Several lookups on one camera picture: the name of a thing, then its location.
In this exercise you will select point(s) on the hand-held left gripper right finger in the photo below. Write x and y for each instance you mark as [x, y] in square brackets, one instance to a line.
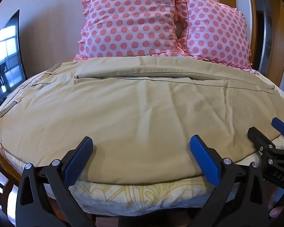
[204, 160]

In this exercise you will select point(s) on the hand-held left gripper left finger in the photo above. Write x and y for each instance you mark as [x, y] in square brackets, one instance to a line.
[77, 160]

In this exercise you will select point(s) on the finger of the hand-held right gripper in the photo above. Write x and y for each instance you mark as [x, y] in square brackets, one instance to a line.
[280, 126]
[259, 138]

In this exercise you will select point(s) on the beige blanket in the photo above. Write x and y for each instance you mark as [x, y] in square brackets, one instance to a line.
[137, 113]

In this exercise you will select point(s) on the person's right hand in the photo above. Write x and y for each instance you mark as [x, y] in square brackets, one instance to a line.
[277, 205]

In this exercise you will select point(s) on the yellow floral bed sheet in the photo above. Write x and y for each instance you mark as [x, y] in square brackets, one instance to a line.
[137, 197]

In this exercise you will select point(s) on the pink polka dot pillow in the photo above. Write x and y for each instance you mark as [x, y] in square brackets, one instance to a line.
[130, 21]
[217, 30]

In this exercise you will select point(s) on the flat screen television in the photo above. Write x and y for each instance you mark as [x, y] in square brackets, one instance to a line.
[7, 52]

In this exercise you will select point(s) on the wooden bed frame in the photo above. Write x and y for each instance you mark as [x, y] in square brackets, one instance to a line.
[1, 157]

